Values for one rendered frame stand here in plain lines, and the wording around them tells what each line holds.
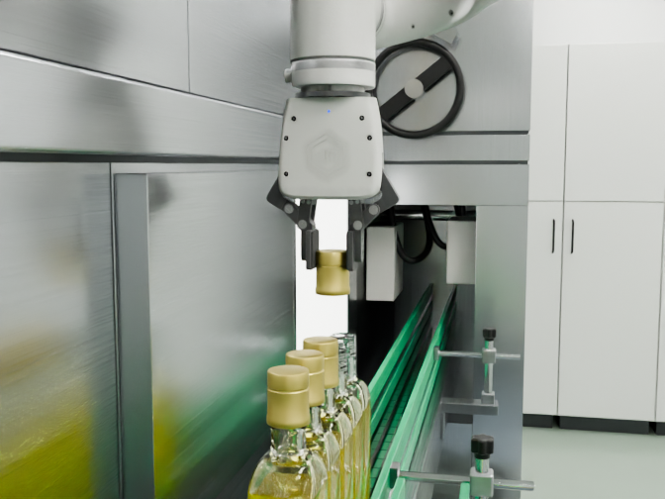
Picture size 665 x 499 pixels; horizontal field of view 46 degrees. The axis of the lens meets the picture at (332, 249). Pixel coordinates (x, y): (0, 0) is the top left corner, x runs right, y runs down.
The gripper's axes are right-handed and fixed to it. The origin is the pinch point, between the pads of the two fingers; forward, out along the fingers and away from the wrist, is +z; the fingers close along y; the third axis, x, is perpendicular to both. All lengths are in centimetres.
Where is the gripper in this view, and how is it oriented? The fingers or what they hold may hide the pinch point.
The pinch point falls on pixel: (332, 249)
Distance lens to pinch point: 79.9
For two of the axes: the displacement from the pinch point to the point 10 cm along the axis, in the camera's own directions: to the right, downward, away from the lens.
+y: 9.8, 0.2, -2.0
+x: 2.0, -1.0, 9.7
